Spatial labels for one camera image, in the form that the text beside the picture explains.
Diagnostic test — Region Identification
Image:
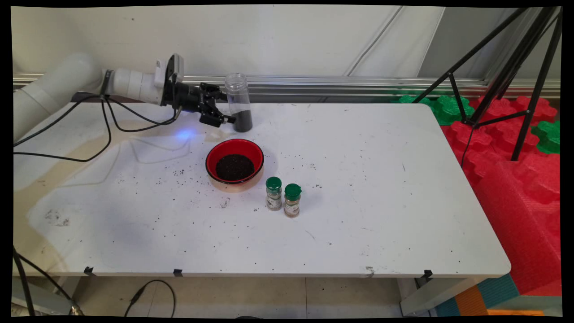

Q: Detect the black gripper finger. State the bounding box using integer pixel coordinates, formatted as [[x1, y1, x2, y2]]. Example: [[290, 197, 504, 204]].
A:
[[199, 101, 237, 129], [200, 82, 227, 103]]

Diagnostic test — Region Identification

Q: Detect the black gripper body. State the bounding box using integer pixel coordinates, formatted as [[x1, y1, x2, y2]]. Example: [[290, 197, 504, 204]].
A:
[[161, 81, 203, 113]]

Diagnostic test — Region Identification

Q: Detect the clear plastic jar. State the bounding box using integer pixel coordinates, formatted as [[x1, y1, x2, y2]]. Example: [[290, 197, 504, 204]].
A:
[[225, 73, 253, 133]]

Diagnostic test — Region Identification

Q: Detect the black seeds heap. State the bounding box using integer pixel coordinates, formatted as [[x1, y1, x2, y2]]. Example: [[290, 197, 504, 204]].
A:
[[216, 154, 255, 182], [232, 110, 253, 132]]

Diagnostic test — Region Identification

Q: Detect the red bowl with black rim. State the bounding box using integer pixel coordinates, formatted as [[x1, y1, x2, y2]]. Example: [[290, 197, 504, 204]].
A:
[[205, 139, 265, 192]]

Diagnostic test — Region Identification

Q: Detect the spice jar with green lid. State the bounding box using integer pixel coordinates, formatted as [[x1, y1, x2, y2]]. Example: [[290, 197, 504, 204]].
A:
[[265, 176, 283, 211], [284, 183, 302, 218]]

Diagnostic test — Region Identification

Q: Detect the green foam puzzle piece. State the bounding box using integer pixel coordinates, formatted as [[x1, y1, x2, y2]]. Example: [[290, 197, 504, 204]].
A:
[[390, 94, 475, 126], [531, 120, 561, 155]]

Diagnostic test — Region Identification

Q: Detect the grey metal table leg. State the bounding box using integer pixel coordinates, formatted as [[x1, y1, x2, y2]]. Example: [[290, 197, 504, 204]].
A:
[[11, 277, 74, 315], [399, 276, 487, 317]]

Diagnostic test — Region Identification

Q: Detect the red foam puzzle mat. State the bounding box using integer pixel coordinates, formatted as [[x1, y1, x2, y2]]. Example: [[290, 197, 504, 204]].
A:
[[442, 96, 559, 180]]

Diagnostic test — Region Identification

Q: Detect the black tripod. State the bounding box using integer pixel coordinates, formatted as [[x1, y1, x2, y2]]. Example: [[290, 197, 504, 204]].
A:
[[412, 7, 563, 167]]

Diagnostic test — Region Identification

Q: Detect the orange foam mat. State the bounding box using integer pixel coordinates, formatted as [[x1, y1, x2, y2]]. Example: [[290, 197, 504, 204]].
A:
[[455, 286, 489, 317]]

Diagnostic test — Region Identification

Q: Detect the large red foam block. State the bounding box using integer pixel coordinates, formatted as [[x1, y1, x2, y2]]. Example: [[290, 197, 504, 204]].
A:
[[473, 155, 562, 297]]

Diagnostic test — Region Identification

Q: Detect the teal foam mat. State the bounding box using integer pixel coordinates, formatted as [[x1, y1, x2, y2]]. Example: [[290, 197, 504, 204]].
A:
[[434, 273, 521, 317]]

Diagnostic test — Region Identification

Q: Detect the orange foam strip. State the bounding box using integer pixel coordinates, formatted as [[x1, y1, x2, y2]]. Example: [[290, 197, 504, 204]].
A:
[[487, 309, 545, 317]]

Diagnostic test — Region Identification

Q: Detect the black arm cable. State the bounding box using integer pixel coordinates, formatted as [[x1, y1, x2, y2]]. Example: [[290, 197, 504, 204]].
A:
[[13, 76, 184, 163]]

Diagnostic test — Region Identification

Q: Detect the aluminium wall rail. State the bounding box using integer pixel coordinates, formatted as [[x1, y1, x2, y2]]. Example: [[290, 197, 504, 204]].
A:
[[13, 73, 561, 100]]

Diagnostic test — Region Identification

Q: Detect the thin grey wall cable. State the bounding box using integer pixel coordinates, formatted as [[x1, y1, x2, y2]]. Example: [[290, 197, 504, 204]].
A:
[[344, 6, 404, 78]]

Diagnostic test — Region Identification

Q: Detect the black floor cable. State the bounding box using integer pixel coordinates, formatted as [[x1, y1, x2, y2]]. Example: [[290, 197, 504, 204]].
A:
[[125, 280, 176, 317]]

